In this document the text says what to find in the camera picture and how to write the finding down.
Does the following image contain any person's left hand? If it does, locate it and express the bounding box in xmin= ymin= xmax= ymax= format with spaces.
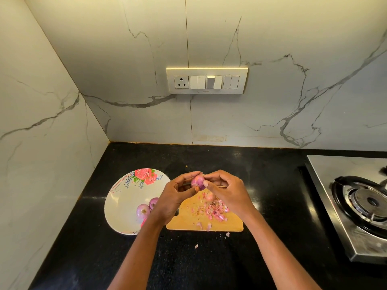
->
xmin=147 ymin=171 xmax=202 ymax=228

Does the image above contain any person's right hand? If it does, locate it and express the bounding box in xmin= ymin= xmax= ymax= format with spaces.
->
xmin=202 ymin=170 xmax=259 ymax=222

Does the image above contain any pile of onion peels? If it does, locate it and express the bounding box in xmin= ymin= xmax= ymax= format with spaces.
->
xmin=190 ymin=199 xmax=232 ymax=248

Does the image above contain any person's right forearm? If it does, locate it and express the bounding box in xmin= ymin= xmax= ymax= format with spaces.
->
xmin=239 ymin=211 xmax=323 ymax=290

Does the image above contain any person's left forearm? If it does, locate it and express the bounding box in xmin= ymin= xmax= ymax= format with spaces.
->
xmin=108 ymin=217 xmax=170 ymax=290

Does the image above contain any wooden cutting board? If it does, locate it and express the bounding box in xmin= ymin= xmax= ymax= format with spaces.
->
xmin=166 ymin=190 xmax=244 ymax=232

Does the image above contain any black stone countertop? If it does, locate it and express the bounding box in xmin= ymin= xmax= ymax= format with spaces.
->
xmin=27 ymin=142 xmax=387 ymax=290

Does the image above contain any white floral plate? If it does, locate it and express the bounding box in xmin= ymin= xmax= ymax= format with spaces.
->
xmin=104 ymin=168 xmax=171 ymax=236

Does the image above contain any stainless steel gas stove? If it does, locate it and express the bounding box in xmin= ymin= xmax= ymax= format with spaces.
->
xmin=305 ymin=154 xmax=387 ymax=265

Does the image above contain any black stove burner grate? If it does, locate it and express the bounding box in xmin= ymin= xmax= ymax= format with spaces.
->
xmin=331 ymin=176 xmax=387 ymax=239

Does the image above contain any white wall switch panel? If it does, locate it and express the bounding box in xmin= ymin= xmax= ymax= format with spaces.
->
xmin=166 ymin=67 xmax=249 ymax=95

